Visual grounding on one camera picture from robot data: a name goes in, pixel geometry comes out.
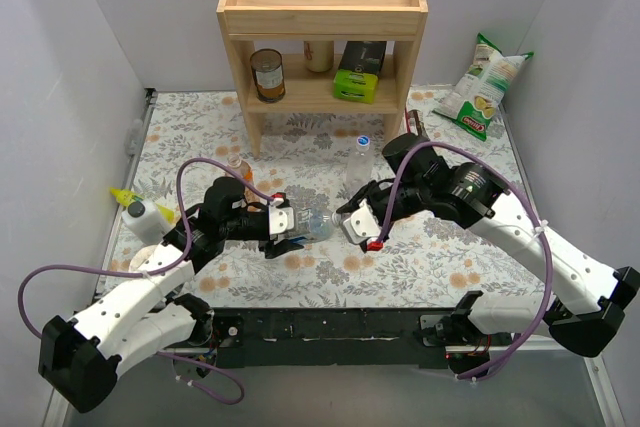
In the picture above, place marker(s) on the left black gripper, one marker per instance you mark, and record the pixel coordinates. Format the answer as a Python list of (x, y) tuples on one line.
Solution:
[(273, 240)]

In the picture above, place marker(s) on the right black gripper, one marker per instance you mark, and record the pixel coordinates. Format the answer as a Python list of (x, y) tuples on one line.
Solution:
[(371, 198)]

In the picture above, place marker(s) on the clear plastic bottle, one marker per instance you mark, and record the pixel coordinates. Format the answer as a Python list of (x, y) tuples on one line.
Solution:
[(359, 168)]

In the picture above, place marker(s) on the blue label water bottle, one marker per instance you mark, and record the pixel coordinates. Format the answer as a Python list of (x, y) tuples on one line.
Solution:
[(312, 225)]

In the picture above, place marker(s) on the orange drink bottle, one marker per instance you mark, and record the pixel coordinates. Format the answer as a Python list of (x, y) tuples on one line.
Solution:
[(238, 165)]

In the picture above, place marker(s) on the blue white bottle cap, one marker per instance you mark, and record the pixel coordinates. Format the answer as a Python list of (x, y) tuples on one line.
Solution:
[(363, 143)]

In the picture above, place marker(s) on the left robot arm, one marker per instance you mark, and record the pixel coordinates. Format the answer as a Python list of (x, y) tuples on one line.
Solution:
[(83, 357)]

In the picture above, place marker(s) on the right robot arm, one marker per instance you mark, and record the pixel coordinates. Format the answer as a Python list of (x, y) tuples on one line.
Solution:
[(583, 302)]

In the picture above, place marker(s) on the yellow squeeze bottle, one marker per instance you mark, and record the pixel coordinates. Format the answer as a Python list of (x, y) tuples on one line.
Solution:
[(127, 197)]

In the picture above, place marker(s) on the floral patterned table mat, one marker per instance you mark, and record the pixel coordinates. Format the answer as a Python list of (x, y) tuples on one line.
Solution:
[(426, 262)]

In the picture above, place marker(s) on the dark red snack bar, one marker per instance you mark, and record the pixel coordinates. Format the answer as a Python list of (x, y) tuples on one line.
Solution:
[(415, 123)]

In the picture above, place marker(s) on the green wipes pack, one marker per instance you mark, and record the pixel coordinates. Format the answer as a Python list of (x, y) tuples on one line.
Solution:
[(355, 86)]

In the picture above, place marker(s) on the black box on shelf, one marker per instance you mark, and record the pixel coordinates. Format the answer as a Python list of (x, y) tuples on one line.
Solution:
[(363, 57)]

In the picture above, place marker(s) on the cream cylindrical jar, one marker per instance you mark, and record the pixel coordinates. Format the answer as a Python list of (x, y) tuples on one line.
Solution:
[(319, 55)]

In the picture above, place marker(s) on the wooden shelf rack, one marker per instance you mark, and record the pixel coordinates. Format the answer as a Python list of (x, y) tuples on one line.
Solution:
[(244, 22)]

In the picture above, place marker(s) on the brown tin can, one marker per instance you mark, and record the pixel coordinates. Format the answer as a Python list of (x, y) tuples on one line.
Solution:
[(268, 76)]

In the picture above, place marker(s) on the green chips bag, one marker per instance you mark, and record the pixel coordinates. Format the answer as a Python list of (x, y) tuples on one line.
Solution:
[(474, 100)]

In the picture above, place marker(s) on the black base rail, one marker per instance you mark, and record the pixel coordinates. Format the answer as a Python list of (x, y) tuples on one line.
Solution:
[(274, 337)]

